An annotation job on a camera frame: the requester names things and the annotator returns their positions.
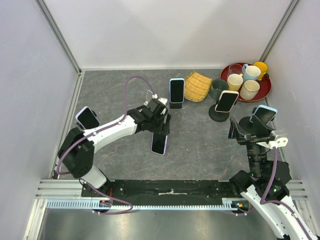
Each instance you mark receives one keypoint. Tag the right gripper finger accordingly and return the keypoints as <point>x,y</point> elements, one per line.
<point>235,130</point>
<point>260,121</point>

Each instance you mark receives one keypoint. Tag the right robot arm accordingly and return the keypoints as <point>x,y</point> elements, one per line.
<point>265,185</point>

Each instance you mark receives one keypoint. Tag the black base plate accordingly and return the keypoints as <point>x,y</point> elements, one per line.
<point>149,193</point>

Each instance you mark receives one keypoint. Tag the blue phone on right stand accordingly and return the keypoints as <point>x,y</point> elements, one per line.
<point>264,108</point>

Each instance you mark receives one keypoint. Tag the lavender case phone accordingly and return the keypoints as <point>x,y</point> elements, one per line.
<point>159,143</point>

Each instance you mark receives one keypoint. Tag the clear glass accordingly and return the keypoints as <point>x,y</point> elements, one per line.
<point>235,68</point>

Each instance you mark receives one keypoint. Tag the red round tray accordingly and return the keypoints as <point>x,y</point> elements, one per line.
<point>265,86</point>

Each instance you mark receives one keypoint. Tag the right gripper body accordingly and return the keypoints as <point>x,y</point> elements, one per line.
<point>247,139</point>

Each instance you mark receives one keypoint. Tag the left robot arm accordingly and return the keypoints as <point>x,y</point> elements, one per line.
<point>79,147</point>

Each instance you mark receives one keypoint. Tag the yellow bamboo tray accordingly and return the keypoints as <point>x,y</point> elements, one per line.
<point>196,87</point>

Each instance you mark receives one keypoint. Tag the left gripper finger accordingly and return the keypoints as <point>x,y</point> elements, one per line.
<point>166,124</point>
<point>157,127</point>

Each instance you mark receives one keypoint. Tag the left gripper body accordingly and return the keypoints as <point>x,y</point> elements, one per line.
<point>160,118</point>

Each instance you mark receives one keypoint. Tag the cream case phone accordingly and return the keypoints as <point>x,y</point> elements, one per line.
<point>226,101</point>

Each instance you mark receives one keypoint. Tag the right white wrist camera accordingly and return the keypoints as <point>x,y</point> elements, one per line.
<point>277,139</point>

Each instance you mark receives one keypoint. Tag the purple phone from pole stand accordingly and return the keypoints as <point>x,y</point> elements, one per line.
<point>87,118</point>

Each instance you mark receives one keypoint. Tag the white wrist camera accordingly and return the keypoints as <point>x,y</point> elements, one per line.
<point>153,103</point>
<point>277,139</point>

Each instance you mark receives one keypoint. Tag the dark green mug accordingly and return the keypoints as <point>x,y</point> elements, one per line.
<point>217,86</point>

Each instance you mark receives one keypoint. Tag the light blue mug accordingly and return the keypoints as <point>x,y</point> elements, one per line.
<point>250,72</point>

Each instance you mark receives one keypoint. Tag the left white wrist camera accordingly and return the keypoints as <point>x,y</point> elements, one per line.
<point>153,103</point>

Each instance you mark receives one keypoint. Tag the cream textured cup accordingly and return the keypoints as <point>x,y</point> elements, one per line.
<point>249,89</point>

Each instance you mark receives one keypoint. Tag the grey cable duct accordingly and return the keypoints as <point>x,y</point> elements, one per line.
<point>88,204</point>

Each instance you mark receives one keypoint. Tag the black folding phone stand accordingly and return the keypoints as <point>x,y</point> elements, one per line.
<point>175,105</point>

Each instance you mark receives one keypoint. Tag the light blue case phone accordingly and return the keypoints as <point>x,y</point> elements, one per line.
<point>176,90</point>

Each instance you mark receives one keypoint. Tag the yellow mug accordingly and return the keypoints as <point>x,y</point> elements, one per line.
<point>263,67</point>

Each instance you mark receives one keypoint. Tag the pale yellow cup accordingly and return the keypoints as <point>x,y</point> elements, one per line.
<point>234,81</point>

